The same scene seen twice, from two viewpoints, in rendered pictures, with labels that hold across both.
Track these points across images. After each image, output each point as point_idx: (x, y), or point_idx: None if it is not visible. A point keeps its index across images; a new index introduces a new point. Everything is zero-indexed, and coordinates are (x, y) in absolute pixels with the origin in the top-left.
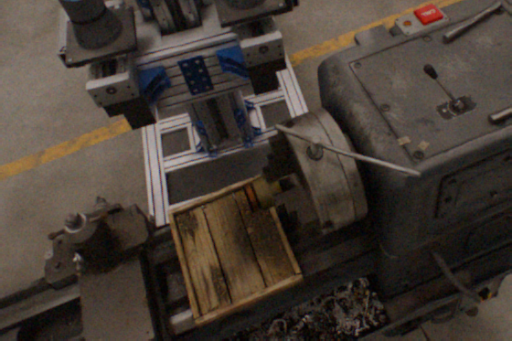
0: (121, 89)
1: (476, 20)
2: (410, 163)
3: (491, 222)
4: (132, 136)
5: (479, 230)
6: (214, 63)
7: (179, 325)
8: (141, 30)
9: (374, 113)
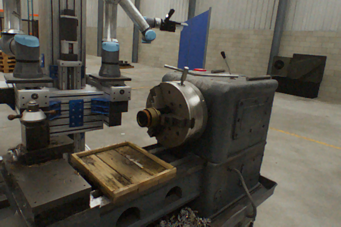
0: (40, 97)
1: (219, 70)
2: (228, 82)
3: (248, 160)
4: None
5: (245, 165)
6: (88, 107)
7: None
8: (46, 88)
9: (200, 77)
